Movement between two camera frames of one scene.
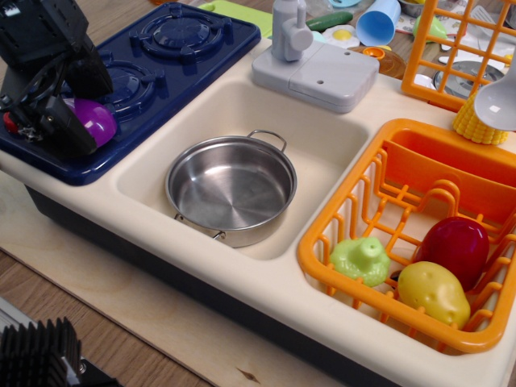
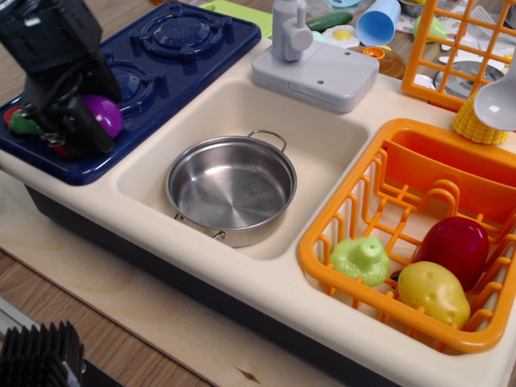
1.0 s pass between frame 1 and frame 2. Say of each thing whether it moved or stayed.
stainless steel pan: stayed
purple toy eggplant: moved
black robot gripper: moved
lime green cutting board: stayed
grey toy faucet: stayed
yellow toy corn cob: stayed
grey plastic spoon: stayed
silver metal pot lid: stayed
